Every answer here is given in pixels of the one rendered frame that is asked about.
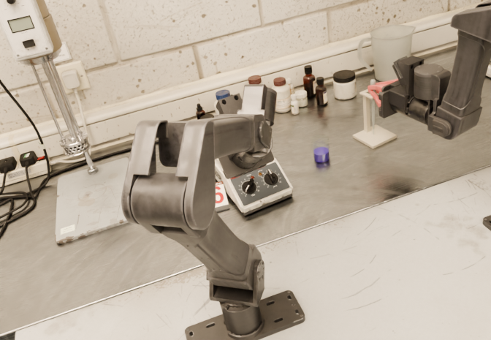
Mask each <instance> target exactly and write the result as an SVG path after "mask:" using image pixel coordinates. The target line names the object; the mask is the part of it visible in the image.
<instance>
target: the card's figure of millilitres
mask: <svg viewBox="0 0 491 340"><path fill-rule="evenodd" d="M226 202H227V200H226V197H225V194H224V188H223V185H222V184H221V185H218V186H216V205H218V204H221V203H226Z"/></svg>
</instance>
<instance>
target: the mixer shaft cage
mask: <svg viewBox="0 0 491 340"><path fill-rule="evenodd" d="M50 63H51V65H52V68H53V71H54V72H55V75H56V78H57V81H58V84H59V85H60V88H61V91H62V93H63V95H64V98H65V101H66V104H67V106H68V108H69V112H70V113H71V116H72V119H73V121H74V123H75V126H76V129H77V132H75V131H74V128H73V126H72V123H71V121H70V119H69V116H68V113H67V111H66V108H65V106H64V103H63V100H62V98H61V95H60V93H59V91H58V88H57V85H56V82H55V81H54V78H53V75H52V72H51V71H50V67H49V65H48V63H44V64H42V68H43V69H44V72H45V74H46V76H47V78H48V81H49V83H50V86H51V88H52V90H53V93H54V96H55V98H56V101H57V103H58V106H59V108H60V111H61V114H62V116H63V118H64V121H65V123H66V126H67V128H68V130H69V134H68V135H65V136H63V134H62V131H61V128H60V126H59V125H58V122H57V119H56V116H55V114H54V112H53V109H52V107H51V105H50V102H49V100H48V97H47V94H46V93H45V90H44V88H43V85H42V82H41V80H40V79H39V76H38V73H37V70H36V68H35V66H31V68H32V69H33V72H34V74H35V77H36V79H37V82H38V84H39V87H40V89H41V91H42V94H43V96H44V98H45V101H46V103H47V106H48V108H49V110H50V113H51V116H52V117H53V120H54V122H55V125H56V127H57V130H58V133H59V134H60V136H61V139H60V141H59V143H60V146H61V147H63V149H64V153H65V155H66V156H79V155H81V154H84V153H85V152H86V151H88V150H89V149H90V148H91V144H90V143H89V142H88V134H87V132H84V131H81V130H80V128H79V126H78V124H77V121H76V118H75V115H74V113H73V111H72V108H71V105H70V103H69V100H68V98H67V95H66V92H65V90H64V87H63V85H62V82H61V79H60V77H59V75H58V72H57V69H56V66H55V64H54V62H53V60H52V61H50ZM76 152H78V153H76Z"/></svg>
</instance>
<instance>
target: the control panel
mask: <svg viewBox="0 0 491 340"><path fill-rule="evenodd" d="M268 170H271V171H272V172H273V173H275V174H276V175H277V176H278V182H277V183H276V184H274V185H269V184H267V183H266V182H265V181H264V176H265V175H266V174H267V171H268ZM259 173H261V174H262V175H261V176H260V175H259ZM251 176H253V177H254V183H255V184H256V191H255V192H254V193H252V194H246V193H245V192H244V191H243V189H242V185H243V183H244V182H246V181H250V179H251ZM230 180H231V182H232V184H233V186H234V188H235V190H236V192H237V194H238V196H239V198H240V200H241V202H242V204H243V205H248V204H251V203H254V202H256V201H257V200H261V199H263V198H265V197H268V196H270V195H272V194H275V193H277V192H280V191H283V190H285V189H288V188H289V187H290V186H289V184H288V182H287V181H286V179H285V177H284V176H283V173H282V172H281V170H280V168H279V167H278V165H277V163H276V162H274V163H271V164H269V165H266V166H265V167H262V168H260V169H258V170H254V171H252V172H249V173H246V174H245V175H242V176H240V177H238V178H235V179H230Z"/></svg>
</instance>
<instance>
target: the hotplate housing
mask: <svg viewBox="0 0 491 340"><path fill-rule="evenodd" d="M274 162H276V163H277V165H278V167H279V168H280V170H281V172H282V173H283V176H284V177H285V179H286V181H287V182H288V184H289V186H290V187H289V188H288V189H285V190H283V191H280V192H277V193H275V194H272V195H270V196H268V197H265V198H263V199H261V200H257V201H256V202H254V203H251V204H248V205H243V204H242V202H241V200H240V198H239V196H238V194H237V192H236V190H235V188H234V186H233V184H232V182H231V180H230V179H226V178H225V176H224V173H223V169H222V166H221V165H220V164H219V163H218V161H217V160H216V159H215V169H216V180H217V181H218V182H219V181H223V184H224V189H225V192H226V193H227V194H228V195H229V197H230V198H231V199H232V201H233V202H234V203H235V205H236V206H237V207H238V208H239V209H240V211H241V212H242V214H243V215H244V216H246V215H248V214H251V213H253V212H255V211H258V210H260V209H262V208H265V207H268V206H269V205H272V204H274V203H277V202H279V201H282V200H285V199H286V198H288V197H291V196H293V194H292V192H293V187H292V185H291V184H290V182H289V180H288V178H287V177H286V175H285V173H284V171H283V170H282V168H281V166H280V165H279V163H278V161H277V159H276V158H275V157H274V161H273V162H270V163H268V164H267V165H269V164H271V163H274Z"/></svg>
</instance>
